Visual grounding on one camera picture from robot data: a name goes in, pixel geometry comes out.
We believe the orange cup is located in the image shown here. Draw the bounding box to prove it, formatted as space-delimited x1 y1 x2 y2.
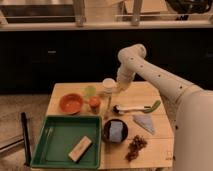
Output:
89 96 101 114

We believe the grey triangular cloth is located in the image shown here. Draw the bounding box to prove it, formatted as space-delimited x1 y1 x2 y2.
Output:
133 115 155 135

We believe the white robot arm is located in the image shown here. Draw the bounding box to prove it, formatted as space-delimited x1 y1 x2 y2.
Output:
117 44 213 171

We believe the green plastic tray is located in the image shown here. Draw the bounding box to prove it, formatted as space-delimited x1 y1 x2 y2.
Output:
31 115 102 169

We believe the wooden stick utensil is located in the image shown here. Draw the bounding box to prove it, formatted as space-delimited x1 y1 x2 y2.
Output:
104 96 112 120

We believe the green cup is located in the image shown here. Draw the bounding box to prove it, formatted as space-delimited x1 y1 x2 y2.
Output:
84 86 96 98

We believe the dark brown bowl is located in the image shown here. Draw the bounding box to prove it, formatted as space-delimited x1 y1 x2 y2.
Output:
102 119 128 143

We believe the blue sponge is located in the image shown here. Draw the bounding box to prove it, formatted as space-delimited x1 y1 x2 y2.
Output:
109 121 123 143

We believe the wooden folding table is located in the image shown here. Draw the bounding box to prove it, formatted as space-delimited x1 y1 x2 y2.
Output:
30 81 176 171

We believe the brown dried fruit bunch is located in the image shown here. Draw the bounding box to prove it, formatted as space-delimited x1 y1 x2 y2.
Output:
125 135 147 161

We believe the wooden block eraser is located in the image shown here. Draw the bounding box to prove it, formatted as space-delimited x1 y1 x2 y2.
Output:
68 136 92 162

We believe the white cup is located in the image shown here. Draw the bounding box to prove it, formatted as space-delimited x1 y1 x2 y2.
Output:
102 78 116 93

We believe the black bar stand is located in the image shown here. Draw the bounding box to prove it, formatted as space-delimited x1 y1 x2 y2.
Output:
21 112 31 166

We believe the green handled dish brush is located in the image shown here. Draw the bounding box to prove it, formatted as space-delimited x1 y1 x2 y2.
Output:
113 100 161 115

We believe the orange bowl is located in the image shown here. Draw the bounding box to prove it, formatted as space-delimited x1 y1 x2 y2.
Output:
59 93 84 115

